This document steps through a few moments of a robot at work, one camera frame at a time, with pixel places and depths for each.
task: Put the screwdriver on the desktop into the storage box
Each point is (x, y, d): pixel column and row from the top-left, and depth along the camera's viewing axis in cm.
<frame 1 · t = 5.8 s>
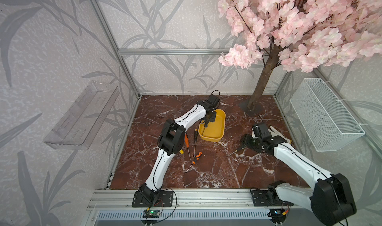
left hand: (210, 117, 99), fingers open
right hand: (243, 141, 86), fingers open
yellow plastic storage box: (215, 130, 100), on the table
orange black screwdriver: (196, 159, 88), on the table

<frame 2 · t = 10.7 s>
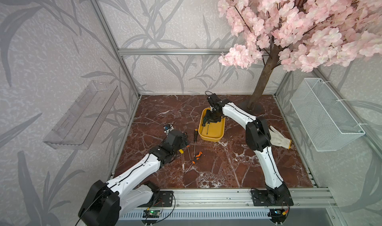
left hand: (183, 138, 85), fingers open
right hand: (206, 119, 101), fingers open
the named things where they were.

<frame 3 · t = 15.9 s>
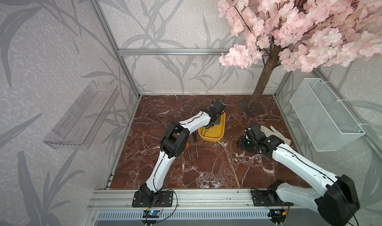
left hand: (215, 118, 101), fingers open
right hand: (237, 142, 83), fingers open
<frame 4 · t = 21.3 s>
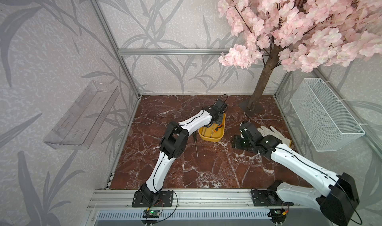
left hand: (217, 117, 99), fingers open
right hand: (233, 141, 81), fingers open
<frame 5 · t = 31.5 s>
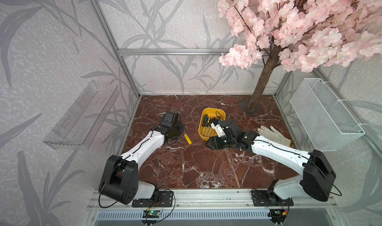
left hand: (185, 127, 88), fingers closed
right hand: (208, 142, 79), fingers open
yellow handled screwdriver: (188, 140, 85), point 11 cm above the table
